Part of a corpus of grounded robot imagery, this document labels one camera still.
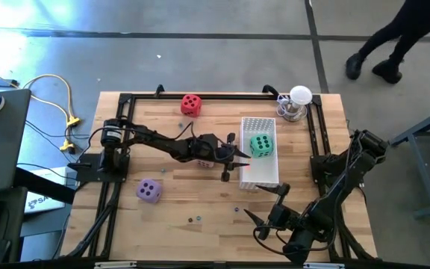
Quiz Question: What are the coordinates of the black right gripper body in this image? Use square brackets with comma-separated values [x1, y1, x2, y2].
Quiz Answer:
[266, 194, 308, 235]

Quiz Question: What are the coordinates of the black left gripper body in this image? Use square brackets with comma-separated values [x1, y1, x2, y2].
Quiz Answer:
[190, 133, 233, 166]

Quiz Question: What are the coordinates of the large pink foam die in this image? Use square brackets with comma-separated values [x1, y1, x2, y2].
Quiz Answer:
[196, 158, 216, 170]

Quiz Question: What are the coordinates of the large teal foam die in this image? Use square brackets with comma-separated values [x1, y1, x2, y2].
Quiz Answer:
[249, 133, 275, 159]

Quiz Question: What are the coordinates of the large red foam die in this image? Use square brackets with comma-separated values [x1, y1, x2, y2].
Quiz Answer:
[180, 93, 204, 119]

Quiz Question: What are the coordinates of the large purple foam die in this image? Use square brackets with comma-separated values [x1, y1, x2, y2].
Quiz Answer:
[136, 178, 163, 205]

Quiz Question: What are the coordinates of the white perforated bin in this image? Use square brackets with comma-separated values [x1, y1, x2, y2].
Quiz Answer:
[238, 116, 281, 190]

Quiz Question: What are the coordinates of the white label strip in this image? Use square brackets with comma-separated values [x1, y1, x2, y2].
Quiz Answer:
[302, 262, 346, 269]
[94, 260, 139, 269]

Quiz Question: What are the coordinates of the glass jar with white ball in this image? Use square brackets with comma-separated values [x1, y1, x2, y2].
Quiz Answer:
[275, 84, 314, 124]

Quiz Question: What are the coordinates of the black desk beam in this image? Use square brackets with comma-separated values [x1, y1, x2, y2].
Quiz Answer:
[13, 166, 78, 206]

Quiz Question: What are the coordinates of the white printed box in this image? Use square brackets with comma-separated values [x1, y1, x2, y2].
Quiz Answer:
[23, 166, 69, 215]

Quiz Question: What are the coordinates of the person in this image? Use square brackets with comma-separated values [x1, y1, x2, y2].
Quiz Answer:
[345, 0, 430, 85]

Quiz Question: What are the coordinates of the black aluminium table frame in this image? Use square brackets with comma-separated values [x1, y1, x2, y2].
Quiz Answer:
[60, 84, 378, 262]

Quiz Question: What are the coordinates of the yellow cable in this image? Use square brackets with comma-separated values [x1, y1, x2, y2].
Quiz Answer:
[23, 72, 83, 154]

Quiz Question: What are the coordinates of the blue-grey metal table frame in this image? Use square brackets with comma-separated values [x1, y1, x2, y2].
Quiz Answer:
[387, 102, 430, 220]

